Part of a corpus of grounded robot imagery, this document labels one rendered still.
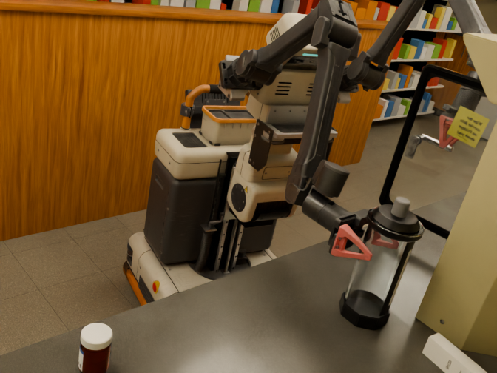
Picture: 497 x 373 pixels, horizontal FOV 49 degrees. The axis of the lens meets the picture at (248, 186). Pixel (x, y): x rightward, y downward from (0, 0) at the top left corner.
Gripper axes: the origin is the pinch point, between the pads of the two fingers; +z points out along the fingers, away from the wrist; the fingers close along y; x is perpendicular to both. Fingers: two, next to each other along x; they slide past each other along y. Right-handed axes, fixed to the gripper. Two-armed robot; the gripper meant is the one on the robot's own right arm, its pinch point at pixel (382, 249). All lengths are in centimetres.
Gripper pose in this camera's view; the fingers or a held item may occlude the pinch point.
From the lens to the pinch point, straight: 110.4
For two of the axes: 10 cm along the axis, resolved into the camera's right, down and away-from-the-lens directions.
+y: 7.4, -1.6, 6.5
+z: 6.4, 4.5, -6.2
